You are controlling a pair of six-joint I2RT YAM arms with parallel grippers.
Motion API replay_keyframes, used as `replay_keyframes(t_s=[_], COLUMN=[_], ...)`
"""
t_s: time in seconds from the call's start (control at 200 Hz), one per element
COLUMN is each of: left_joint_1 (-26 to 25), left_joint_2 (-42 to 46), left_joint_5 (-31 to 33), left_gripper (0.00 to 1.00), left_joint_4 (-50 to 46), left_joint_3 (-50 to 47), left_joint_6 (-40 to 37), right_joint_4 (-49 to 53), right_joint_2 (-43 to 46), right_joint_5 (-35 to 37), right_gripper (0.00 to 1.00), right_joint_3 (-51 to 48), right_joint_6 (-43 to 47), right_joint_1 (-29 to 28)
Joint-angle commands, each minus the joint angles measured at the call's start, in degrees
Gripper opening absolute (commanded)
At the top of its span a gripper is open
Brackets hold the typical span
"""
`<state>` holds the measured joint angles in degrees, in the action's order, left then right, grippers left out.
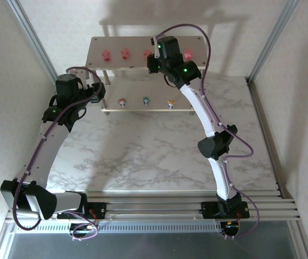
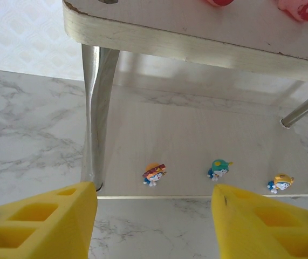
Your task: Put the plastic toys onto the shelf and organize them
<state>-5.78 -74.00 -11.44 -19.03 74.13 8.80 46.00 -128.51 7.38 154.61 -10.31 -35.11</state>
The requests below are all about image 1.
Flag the two-tier white shelf metal legs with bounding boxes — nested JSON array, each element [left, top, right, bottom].
[[85, 36, 209, 115]]

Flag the small controller board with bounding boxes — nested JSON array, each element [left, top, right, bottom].
[[69, 223, 98, 235], [220, 220, 241, 237]]

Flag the aluminium mounting rails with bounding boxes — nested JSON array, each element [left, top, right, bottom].
[[6, 190, 303, 223]]

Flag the grey metal base panel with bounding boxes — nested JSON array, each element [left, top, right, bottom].
[[6, 231, 302, 259]]

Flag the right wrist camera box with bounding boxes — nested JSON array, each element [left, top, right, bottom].
[[149, 37, 161, 59]]

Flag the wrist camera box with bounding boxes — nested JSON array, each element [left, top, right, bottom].
[[149, 37, 161, 59], [70, 69, 90, 88]]

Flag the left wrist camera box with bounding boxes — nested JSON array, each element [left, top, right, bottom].
[[70, 69, 90, 88]]

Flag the aluminium frame post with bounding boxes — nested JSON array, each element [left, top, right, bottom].
[[6, 0, 65, 86], [247, 0, 300, 84]]

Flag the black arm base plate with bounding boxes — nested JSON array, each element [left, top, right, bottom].
[[201, 201, 251, 219], [57, 202, 107, 220]]

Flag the grey slotted cable duct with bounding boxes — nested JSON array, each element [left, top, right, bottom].
[[13, 221, 223, 234]]

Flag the aluminium frame bar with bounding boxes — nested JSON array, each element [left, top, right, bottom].
[[288, 221, 308, 259], [0, 222, 17, 259]]

